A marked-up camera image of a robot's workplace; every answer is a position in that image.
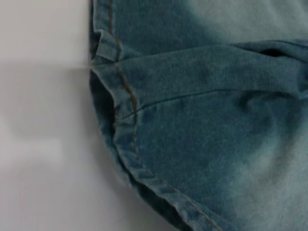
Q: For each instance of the blue denim shorts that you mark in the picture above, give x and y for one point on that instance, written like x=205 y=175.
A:
x=204 y=132

